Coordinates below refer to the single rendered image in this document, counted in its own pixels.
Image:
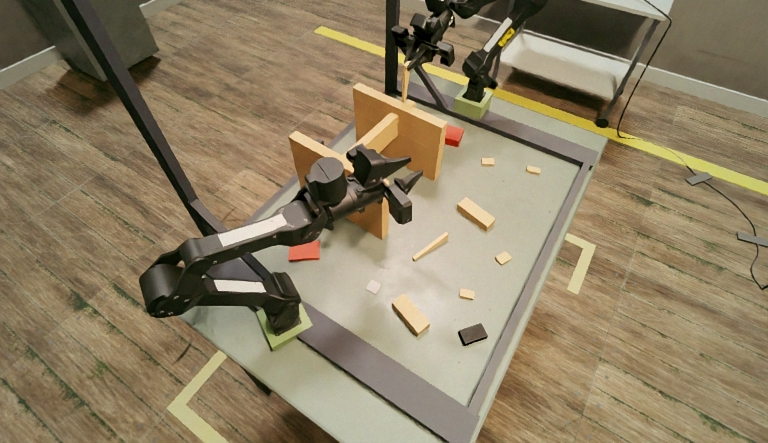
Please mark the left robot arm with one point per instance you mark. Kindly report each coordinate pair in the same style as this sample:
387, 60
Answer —
478, 64

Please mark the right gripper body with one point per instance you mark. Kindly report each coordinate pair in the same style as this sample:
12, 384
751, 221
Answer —
400, 206

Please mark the tan wooden rail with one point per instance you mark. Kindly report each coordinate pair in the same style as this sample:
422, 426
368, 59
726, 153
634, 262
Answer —
383, 133

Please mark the orange flat rectangular block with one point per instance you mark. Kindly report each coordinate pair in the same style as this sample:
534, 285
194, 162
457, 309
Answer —
309, 251

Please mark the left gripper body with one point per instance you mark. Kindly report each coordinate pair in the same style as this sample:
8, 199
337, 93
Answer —
423, 38

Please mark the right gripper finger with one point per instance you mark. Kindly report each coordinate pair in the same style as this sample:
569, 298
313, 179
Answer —
394, 164
409, 181

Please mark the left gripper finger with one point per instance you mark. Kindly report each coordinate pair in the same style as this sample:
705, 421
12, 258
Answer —
411, 50
424, 55

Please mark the red wedge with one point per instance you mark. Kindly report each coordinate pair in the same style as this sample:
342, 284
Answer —
453, 134

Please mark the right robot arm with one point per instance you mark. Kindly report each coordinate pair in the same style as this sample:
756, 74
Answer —
166, 288

